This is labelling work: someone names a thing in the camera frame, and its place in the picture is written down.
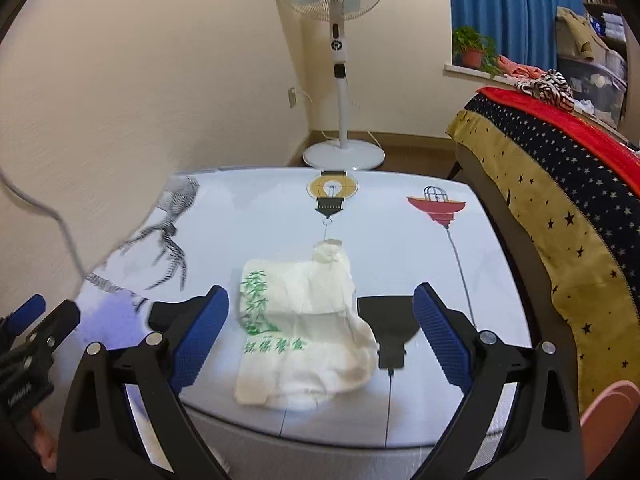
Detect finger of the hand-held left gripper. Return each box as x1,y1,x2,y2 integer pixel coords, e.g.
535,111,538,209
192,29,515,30
0,294,47,341
20,300,81,356

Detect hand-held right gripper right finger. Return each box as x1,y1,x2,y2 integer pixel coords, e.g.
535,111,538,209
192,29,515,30
412,282,586,480

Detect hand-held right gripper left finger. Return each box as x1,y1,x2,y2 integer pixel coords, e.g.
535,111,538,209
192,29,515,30
57,285,231,480

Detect white green-printed plastic bag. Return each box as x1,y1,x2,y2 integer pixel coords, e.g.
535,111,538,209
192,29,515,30
234,240,378,413

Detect pink plastic bin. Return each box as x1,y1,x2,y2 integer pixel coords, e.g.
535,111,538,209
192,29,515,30
580,380,640,478

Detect person's left hand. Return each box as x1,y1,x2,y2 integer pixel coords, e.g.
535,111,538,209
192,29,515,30
30,407,60,473

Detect star-printed yellow and black blanket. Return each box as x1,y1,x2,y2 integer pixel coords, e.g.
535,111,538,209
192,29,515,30
445,94,640,411

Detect red blanket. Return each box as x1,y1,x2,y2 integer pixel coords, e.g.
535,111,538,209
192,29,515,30
475,86,640,196

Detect white windowsill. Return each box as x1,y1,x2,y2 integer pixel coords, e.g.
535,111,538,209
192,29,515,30
443,62,506,83

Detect black and white striped cloth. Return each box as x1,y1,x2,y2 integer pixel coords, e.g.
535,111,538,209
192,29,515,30
515,69,576,111

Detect pink cloth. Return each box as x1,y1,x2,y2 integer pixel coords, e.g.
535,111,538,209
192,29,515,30
495,56,543,81

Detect white standing fan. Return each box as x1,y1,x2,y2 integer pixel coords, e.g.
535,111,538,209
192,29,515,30
272,0,388,171

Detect potted green plant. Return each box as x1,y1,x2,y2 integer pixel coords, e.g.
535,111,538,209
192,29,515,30
451,26,501,78

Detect clear storage box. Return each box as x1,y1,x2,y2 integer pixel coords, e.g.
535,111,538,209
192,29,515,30
557,55,628,126

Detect blue curtain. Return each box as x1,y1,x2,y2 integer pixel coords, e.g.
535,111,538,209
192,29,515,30
445,0,588,68

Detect beige coat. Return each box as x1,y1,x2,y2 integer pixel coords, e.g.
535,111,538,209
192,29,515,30
556,6,608,56

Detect folded white cloths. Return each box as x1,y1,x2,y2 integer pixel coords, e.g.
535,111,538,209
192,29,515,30
590,12,627,41

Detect wooden bookshelf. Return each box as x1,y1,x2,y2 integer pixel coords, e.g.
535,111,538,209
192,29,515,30
580,0,631,111

